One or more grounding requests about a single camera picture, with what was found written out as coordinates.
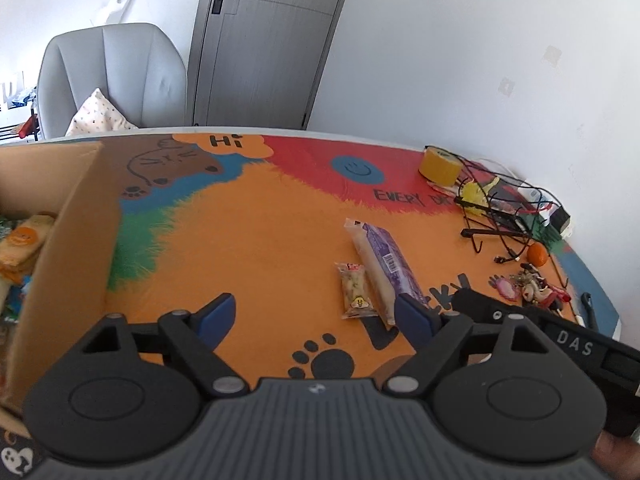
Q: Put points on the purple snack packet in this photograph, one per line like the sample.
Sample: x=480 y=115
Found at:
x=385 y=265

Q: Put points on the black metal hanger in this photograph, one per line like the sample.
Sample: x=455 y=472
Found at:
x=492 y=236

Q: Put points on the black shoe rack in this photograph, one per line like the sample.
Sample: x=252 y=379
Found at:
x=20 y=127

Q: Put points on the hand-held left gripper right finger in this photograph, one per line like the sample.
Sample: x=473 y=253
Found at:
x=412 y=317

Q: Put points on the small clear snack packet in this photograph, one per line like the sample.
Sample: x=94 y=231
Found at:
x=356 y=290

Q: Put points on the small orange fruit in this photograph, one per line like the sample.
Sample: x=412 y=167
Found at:
x=539 y=254

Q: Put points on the black power adapter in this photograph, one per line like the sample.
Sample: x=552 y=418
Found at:
x=560 y=221

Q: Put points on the cardboard box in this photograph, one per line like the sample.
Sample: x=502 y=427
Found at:
x=70 y=260

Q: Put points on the orange smiley snack packet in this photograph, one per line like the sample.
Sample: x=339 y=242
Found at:
x=22 y=242

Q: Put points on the yellow toy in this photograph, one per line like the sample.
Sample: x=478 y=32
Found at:
x=475 y=192

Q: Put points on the grey door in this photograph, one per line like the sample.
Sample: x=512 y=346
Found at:
x=270 y=45

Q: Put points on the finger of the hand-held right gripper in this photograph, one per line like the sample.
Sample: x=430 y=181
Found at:
x=480 y=302

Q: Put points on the grey upholstered chair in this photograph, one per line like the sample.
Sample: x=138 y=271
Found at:
x=125 y=70

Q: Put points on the yellow tape roll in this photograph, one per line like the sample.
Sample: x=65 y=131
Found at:
x=440 y=166

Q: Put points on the white dotted cushion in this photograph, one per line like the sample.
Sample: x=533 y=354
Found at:
x=100 y=115

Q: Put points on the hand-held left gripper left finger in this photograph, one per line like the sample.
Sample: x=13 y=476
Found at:
x=217 y=316

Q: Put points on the clear wall hook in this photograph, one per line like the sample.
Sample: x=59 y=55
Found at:
x=507 y=85
x=553 y=54

